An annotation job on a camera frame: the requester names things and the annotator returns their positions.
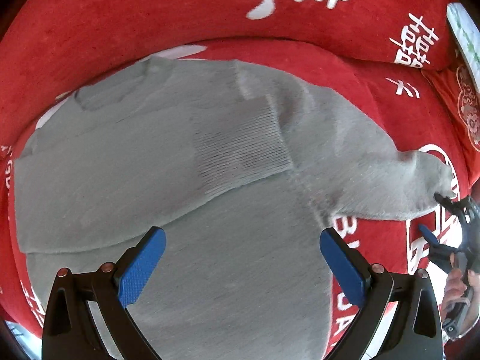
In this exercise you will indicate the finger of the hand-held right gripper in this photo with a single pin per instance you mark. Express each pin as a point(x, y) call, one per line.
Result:
point(450, 203)
point(429, 234)

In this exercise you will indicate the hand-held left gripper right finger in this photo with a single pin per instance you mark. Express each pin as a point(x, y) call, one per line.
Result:
point(343, 270)

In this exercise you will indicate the grey knit sweater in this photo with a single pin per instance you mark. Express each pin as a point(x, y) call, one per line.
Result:
point(187, 180)

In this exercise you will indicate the white green patterned cloth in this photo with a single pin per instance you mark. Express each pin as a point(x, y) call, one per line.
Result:
point(465, 26)

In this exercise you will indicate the person's right hand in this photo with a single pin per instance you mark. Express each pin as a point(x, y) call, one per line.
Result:
point(454, 288)

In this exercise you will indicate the red flower print cushion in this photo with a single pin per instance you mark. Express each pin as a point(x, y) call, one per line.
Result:
point(467, 120)

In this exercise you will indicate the red printed sofa cover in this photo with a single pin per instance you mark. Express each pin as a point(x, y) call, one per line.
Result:
point(112, 11)

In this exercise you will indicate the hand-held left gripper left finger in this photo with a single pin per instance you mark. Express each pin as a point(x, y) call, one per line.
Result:
point(140, 268)

